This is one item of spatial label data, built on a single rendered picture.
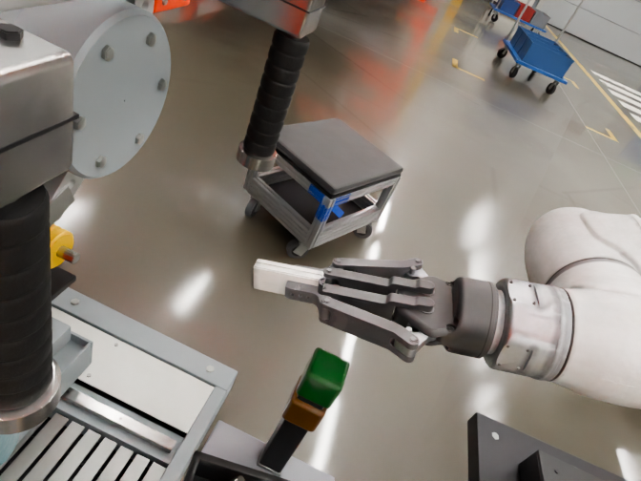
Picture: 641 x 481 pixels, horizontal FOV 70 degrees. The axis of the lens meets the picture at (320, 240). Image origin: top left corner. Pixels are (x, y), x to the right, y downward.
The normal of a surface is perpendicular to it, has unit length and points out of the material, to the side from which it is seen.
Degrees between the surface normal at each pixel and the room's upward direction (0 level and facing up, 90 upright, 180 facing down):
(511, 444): 0
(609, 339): 53
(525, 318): 41
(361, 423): 0
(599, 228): 30
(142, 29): 90
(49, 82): 90
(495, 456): 0
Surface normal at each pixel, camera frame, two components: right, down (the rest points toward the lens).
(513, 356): -0.21, 0.57
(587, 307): -0.15, -0.70
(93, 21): 0.18, -0.42
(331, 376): 0.33, -0.73
